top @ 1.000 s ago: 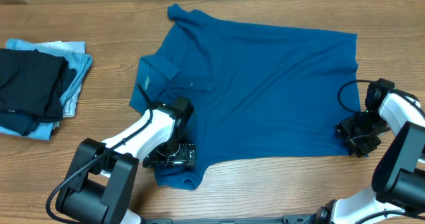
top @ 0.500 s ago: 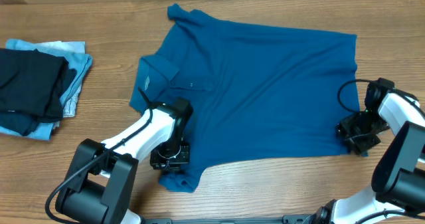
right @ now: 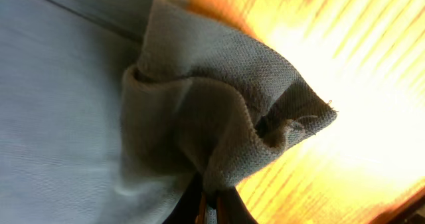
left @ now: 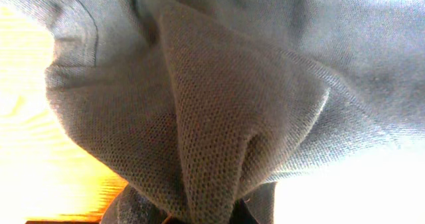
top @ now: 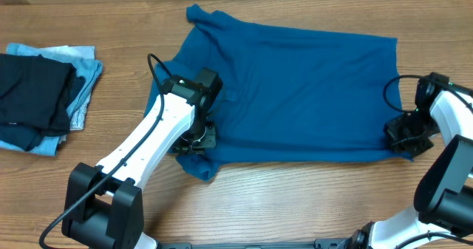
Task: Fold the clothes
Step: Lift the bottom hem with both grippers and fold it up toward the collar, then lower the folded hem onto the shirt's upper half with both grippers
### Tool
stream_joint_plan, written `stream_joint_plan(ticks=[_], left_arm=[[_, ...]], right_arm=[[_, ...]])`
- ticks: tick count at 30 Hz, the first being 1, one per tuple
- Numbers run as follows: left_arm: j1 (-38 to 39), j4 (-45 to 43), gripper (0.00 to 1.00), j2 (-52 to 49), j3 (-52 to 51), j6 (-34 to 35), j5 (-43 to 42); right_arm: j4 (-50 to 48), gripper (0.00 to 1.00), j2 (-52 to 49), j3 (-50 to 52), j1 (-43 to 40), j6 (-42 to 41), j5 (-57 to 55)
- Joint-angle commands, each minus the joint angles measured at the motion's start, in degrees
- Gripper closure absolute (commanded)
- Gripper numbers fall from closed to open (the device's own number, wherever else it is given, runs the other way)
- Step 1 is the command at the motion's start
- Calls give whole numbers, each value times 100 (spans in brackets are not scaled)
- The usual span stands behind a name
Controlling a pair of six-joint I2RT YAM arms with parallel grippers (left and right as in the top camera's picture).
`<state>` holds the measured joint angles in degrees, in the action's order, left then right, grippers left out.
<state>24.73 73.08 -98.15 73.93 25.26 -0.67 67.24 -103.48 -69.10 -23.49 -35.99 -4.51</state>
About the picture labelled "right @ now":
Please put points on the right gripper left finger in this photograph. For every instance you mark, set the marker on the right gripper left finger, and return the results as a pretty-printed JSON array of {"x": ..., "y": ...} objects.
[{"x": 187, "y": 208}]

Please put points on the blue polo shirt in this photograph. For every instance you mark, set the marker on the blue polo shirt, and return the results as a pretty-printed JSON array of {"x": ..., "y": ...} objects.
[{"x": 98, "y": 129}]

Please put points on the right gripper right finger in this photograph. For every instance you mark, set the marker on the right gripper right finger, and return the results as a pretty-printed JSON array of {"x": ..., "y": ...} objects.
[{"x": 230, "y": 208}]

